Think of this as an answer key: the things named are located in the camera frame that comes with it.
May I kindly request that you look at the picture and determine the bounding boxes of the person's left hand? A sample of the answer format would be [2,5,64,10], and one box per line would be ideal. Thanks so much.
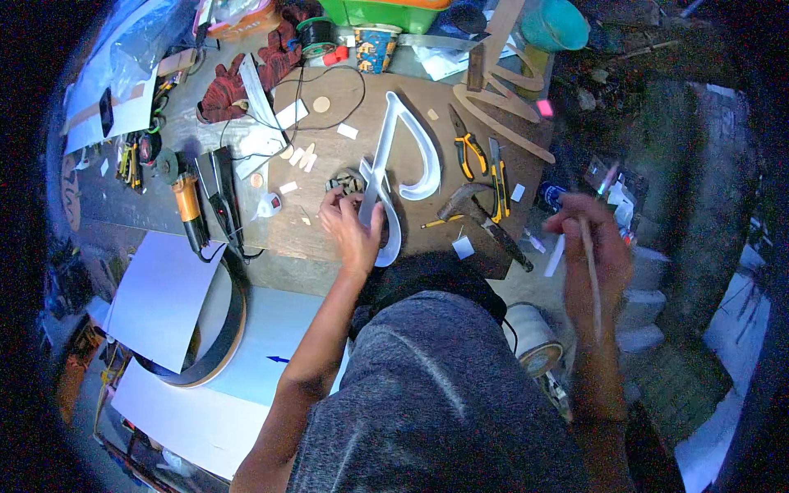
[318,187,387,276]

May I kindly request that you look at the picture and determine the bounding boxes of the person's right hand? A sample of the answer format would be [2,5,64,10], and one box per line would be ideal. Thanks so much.
[545,192,634,294]

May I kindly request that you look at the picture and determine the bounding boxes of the thin wooden stick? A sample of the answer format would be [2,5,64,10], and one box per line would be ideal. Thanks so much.
[577,212,605,343]

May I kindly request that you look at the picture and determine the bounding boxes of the white acrylic letter piece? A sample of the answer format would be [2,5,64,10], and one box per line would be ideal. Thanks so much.
[358,91,443,268]

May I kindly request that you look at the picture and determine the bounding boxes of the narrow white strip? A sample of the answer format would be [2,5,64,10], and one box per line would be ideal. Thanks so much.
[544,233,567,279]

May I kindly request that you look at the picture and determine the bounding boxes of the yellow utility knife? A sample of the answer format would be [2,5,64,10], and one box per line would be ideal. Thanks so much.
[487,137,512,224]

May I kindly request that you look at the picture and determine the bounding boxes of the claw hammer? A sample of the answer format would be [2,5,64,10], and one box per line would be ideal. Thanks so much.
[436,182,535,273]

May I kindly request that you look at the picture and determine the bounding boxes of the curved wooden cutout pieces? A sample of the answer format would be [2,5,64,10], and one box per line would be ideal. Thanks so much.
[453,44,556,165]

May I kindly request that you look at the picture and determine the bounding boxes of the metal tin can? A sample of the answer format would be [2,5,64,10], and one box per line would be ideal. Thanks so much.
[502,301,565,378]

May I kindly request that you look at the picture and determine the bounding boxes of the dark wooden block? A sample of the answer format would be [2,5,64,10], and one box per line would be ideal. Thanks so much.
[466,42,487,92]

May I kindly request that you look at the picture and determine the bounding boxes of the teal plastic bucket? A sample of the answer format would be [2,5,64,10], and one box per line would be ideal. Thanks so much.
[520,0,591,52]

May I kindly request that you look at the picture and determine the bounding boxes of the light wooden plank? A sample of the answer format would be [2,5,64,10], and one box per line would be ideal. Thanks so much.
[482,0,526,76]

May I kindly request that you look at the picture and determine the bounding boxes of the metal ruler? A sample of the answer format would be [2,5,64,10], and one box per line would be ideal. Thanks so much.
[397,33,489,53]

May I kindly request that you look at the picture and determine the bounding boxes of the striped round tin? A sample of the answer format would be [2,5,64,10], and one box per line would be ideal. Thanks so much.
[325,169,368,198]

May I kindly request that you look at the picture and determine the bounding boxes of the person's body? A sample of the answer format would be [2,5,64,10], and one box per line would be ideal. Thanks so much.
[229,251,685,493]

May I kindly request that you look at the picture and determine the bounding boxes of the white panel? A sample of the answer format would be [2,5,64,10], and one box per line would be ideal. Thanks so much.
[674,270,773,493]

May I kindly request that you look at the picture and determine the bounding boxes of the patterned paper cup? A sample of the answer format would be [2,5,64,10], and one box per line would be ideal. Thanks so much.
[352,24,403,75]

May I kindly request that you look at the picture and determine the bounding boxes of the cluster of small white tabs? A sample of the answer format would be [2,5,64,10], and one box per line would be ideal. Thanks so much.
[288,142,318,173]

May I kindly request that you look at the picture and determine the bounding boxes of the green plastic tray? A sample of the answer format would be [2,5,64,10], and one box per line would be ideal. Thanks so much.
[317,0,452,35]

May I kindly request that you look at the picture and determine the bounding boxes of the white angled strip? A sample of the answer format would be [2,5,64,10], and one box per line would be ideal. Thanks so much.
[238,53,288,150]

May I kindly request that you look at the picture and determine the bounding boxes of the large white board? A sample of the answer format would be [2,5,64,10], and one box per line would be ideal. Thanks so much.
[110,286,353,482]

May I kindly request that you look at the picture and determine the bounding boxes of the black heat tool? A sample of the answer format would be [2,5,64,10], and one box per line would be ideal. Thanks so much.
[195,145,249,260]

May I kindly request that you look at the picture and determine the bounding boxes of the red knit glove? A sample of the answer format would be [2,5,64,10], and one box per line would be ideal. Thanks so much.
[196,20,304,124]

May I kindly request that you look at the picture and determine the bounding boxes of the orange angle grinder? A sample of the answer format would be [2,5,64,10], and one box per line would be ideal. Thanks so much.
[153,148,215,264]

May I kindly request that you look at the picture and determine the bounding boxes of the white sheet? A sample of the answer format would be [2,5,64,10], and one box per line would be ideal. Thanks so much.
[103,231,228,374]

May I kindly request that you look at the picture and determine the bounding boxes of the heap of yellow hand tools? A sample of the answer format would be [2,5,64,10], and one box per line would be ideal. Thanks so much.
[115,128,164,193]

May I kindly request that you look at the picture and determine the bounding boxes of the white board with plastic wrap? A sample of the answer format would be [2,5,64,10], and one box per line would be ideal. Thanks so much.
[61,0,199,156]

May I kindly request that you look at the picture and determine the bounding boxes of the black phone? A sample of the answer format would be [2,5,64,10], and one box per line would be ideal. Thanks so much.
[98,87,116,139]

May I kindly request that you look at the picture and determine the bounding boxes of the brown round wooden sign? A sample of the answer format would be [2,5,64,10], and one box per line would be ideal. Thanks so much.
[60,154,83,233]

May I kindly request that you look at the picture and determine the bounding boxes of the yellow handled pliers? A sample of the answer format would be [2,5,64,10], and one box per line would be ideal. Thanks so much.
[448,104,490,182]

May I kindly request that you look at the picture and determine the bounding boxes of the black cable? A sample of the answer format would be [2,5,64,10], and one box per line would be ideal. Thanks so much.
[219,64,367,162]

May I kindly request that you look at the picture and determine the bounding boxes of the white switch with red button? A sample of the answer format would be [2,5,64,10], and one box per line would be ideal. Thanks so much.
[255,191,284,220]

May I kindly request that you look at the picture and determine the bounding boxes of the black wire spool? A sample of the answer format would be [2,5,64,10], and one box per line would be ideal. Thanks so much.
[295,16,337,60]

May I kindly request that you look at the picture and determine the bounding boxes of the black ring hoop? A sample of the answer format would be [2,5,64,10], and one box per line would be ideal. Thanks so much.
[131,245,249,389]

